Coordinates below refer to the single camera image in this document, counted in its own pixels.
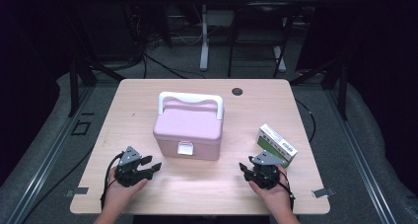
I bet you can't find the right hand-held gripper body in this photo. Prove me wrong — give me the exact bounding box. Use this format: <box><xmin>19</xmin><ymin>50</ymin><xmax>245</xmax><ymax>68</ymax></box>
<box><xmin>247</xmin><ymin>150</ymin><xmax>287</xmax><ymax>190</ymax></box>

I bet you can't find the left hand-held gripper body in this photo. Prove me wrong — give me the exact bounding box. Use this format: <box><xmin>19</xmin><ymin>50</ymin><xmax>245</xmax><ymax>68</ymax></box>
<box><xmin>113</xmin><ymin>145</ymin><xmax>154</xmax><ymax>188</ymax></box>

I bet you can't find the green and white medicine carton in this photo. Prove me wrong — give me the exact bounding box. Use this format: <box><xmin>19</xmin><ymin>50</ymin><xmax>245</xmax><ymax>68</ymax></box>
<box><xmin>255</xmin><ymin>123</ymin><xmax>299</xmax><ymax>169</ymax></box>

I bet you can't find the pink storage box white handle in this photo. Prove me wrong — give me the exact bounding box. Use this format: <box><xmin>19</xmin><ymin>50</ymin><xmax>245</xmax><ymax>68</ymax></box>
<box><xmin>152</xmin><ymin>91</ymin><xmax>225</xmax><ymax>162</ymax></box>

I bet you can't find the person's right hand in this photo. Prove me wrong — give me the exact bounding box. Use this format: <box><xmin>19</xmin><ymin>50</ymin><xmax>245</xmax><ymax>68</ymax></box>
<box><xmin>248</xmin><ymin>164</ymin><xmax>294</xmax><ymax>216</ymax></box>

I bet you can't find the person's left hand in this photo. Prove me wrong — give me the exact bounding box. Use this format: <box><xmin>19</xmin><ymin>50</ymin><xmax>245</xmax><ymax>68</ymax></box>
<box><xmin>103</xmin><ymin>166</ymin><xmax>149</xmax><ymax>216</ymax></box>

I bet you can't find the grey tape strip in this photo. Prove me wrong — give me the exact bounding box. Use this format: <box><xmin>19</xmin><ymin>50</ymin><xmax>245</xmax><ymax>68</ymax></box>
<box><xmin>64</xmin><ymin>187</ymin><xmax>90</xmax><ymax>198</ymax></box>
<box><xmin>311</xmin><ymin>187</ymin><xmax>337</xmax><ymax>199</ymax></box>

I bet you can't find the black metal stand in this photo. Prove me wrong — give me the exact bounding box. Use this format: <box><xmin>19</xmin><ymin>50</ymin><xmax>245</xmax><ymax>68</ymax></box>
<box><xmin>290</xmin><ymin>56</ymin><xmax>350</xmax><ymax>121</ymax></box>
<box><xmin>66</xmin><ymin>55</ymin><xmax>126</xmax><ymax>117</ymax></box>

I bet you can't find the white desk leg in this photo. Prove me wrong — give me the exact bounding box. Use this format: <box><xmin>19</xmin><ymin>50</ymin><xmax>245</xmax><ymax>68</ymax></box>
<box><xmin>198</xmin><ymin>4</ymin><xmax>211</xmax><ymax>72</ymax></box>
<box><xmin>273</xmin><ymin>45</ymin><xmax>288</xmax><ymax>74</ymax></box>

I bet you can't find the black chair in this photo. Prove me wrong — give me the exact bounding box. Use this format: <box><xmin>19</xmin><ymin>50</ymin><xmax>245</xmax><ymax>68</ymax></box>
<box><xmin>227</xmin><ymin>0</ymin><xmax>294</xmax><ymax>79</ymax></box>

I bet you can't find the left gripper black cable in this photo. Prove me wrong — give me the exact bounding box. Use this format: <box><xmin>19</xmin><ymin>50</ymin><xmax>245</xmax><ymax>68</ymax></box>
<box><xmin>100</xmin><ymin>152</ymin><xmax>125</xmax><ymax>209</ymax></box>

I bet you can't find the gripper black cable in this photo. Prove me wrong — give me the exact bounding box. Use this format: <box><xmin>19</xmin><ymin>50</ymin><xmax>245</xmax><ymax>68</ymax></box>
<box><xmin>100</xmin><ymin>152</ymin><xmax>125</xmax><ymax>209</ymax></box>
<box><xmin>278</xmin><ymin>169</ymin><xmax>296</xmax><ymax>212</ymax></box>

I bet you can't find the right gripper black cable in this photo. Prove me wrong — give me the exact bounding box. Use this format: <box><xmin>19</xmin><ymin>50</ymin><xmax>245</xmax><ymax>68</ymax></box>
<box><xmin>278</xmin><ymin>169</ymin><xmax>296</xmax><ymax>212</ymax></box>

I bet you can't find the black floor cable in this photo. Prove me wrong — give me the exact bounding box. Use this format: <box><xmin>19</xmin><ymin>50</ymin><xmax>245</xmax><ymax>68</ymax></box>
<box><xmin>141</xmin><ymin>51</ymin><xmax>207</xmax><ymax>80</ymax></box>
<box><xmin>19</xmin><ymin>145</ymin><xmax>96</xmax><ymax>224</ymax></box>
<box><xmin>295</xmin><ymin>98</ymin><xmax>317</xmax><ymax>143</ymax></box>

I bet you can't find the metal floor rail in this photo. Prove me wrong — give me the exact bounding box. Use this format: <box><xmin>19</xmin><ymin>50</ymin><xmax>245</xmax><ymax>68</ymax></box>
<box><xmin>5</xmin><ymin>85</ymin><xmax>97</xmax><ymax>224</ymax></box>
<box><xmin>324</xmin><ymin>88</ymin><xmax>399</xmax><ymax>224</ymax></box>

